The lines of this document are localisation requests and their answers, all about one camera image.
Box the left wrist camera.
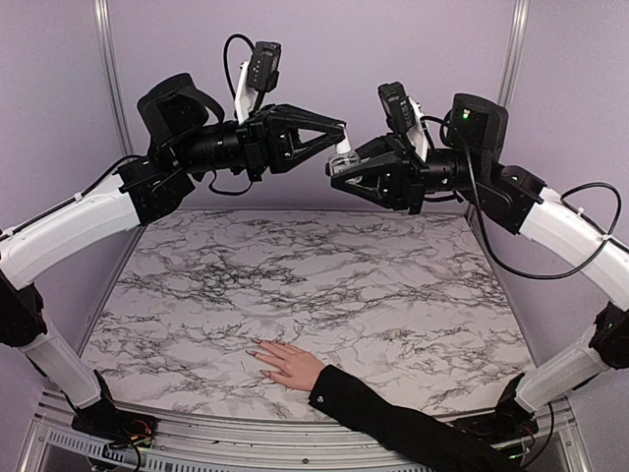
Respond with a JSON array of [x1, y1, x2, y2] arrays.
[[234, 41, 281, 123]]

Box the black sleeved forearm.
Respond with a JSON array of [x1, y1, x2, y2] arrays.
[[309, 365, 523, 472]]

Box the person's bare hand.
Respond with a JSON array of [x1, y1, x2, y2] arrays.
[[247, 339, 325, 391]]

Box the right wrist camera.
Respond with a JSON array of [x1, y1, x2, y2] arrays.
[[377, 82, 429, 163]]

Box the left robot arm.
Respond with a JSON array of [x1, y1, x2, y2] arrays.
[[1, 73, 346, 439]]

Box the right aluminium frame post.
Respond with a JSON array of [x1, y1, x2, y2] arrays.
[[497, 0, 531, 109]]

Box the left aluminium frame post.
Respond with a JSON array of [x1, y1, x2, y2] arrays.
[[93, 0, 134, 155]]

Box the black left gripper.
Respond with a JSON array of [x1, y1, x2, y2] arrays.
[[175, 106, 349, 184]]

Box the aluminium frame post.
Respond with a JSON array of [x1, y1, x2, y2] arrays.
[[93, 0, 134, 155], [497, 0, 531, 109]]

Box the front aluminium rail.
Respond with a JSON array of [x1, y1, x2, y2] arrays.
[[19, 400, 581, 472]]

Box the clear nail polish bottle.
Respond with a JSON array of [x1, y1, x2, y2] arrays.
[[325, 151, 361, 177]]

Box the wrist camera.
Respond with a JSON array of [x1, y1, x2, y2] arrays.
[[377, 82, 429, 163], [234, 41, 281, 123]]

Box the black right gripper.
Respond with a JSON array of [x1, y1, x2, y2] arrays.
[[327, 129, 486, 213]]

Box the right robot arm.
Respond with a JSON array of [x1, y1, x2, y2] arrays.
[[325, 86, 628, 442]]

